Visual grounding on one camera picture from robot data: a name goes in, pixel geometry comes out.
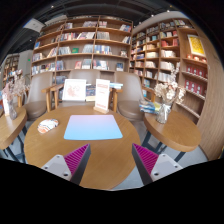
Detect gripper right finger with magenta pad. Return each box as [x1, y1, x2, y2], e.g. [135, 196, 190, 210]
[132, 143, 182, 185]

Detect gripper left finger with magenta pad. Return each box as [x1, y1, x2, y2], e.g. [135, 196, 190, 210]
[42, 144, 91, 185]

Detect blue pink gradient mouse pad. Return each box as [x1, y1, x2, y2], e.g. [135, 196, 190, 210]
[64, 115, 123, 141]

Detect right round wooden side table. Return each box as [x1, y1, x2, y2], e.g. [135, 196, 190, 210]
[142, 110, 201, 162]

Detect round wooden side table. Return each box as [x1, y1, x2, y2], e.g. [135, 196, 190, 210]
[142, 110, 201, 162]
[0, 107, 27, 162]

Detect stack of books on chair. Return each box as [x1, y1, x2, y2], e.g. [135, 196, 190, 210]
[139, 100, 161, 114]

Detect right brown upholstered armchair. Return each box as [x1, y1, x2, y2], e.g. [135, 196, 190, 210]
[111, 71, 156, 123]

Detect left round wooden side table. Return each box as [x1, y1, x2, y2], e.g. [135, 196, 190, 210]
[0, 107, 27, 162]

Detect left brown upholstered armchair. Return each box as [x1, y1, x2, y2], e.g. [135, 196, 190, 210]
[24, 72, 53, 120]

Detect right glass vase dried flowers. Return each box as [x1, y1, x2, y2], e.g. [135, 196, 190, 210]
[154, 63, 186, 124]

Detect glass vase dried flowers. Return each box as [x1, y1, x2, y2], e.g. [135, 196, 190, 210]
[154, 63, 186, 124]
[1, 70, 30, 120]

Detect white picture display board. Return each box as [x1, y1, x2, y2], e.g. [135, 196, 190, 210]
[62, 79, 86, 101]

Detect book on middle chair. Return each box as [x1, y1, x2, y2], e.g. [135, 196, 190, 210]
[86, 84, 96, 101]

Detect white red standing sign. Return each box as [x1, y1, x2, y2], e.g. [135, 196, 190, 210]
[94, 79, 110, 114]

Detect white card on left table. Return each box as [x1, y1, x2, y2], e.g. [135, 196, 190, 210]
[3, 99, 9, 116]

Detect left glass vase dried flowers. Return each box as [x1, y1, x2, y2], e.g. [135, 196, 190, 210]
[1, 70, 30, 120]

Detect far left wooden bookshelf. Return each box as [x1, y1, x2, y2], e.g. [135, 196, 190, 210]
[3, 53, 19, 85]

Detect right curved wooden bookshelf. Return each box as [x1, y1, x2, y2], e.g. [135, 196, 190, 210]
[131, 11, 224, 160]

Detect centre wooden bookshelf with books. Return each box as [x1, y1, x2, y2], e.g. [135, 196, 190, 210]
[31, 15, 133, 77]

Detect yellow framed picture on shelf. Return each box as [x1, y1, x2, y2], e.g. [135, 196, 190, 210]
[187, 34, 206, 57]

